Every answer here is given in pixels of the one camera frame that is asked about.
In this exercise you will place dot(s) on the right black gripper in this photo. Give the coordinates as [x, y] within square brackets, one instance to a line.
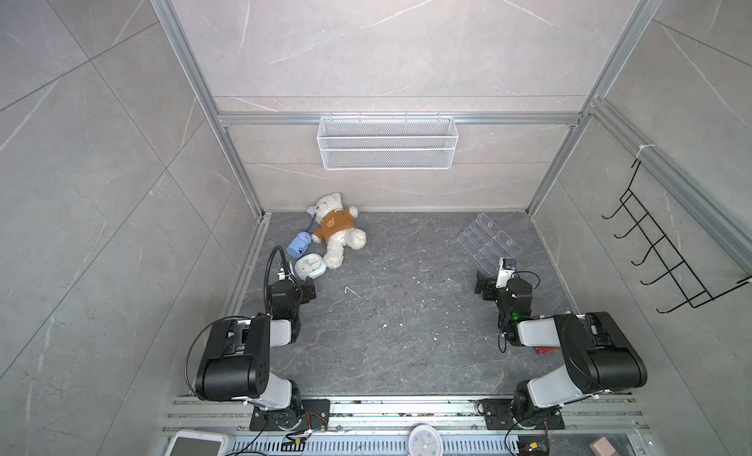
[487, 286]

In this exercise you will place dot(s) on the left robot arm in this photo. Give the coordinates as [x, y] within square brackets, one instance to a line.
[235, 364]

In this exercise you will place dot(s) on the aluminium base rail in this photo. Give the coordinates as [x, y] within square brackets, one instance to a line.
[381, 425]

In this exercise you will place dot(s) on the black wire hook rack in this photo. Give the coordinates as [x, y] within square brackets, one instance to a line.
[671, 263]

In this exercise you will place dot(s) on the white tablet device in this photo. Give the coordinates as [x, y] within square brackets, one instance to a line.
[199, 443]

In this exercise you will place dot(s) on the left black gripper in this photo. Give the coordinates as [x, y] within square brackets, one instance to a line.
[306, 289]

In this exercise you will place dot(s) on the clear acrylic card stand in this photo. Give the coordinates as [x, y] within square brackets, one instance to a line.
[487, 244]

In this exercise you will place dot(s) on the light blue alarm clock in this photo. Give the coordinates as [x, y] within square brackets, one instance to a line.
[310, 266]

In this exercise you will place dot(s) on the white round clock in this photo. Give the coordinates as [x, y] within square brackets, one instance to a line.
[425, 440]

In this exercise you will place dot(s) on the blue small bottle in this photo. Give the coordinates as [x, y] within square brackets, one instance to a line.
[298, 247]

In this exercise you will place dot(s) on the pink block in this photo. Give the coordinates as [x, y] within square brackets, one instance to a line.
[603, 447]

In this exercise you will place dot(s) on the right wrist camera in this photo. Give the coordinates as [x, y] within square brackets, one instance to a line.
[507, 271]

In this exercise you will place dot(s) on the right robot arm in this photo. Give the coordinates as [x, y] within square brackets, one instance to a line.
[598, 357]

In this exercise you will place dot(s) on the white teddy bear orange shirt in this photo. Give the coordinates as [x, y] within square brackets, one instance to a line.
[336, 228]

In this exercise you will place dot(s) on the white wire mesh basket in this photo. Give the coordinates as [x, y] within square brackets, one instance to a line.
[382, 143]

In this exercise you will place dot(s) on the red leather card holder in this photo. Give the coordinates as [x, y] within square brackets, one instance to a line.
[540, 350]

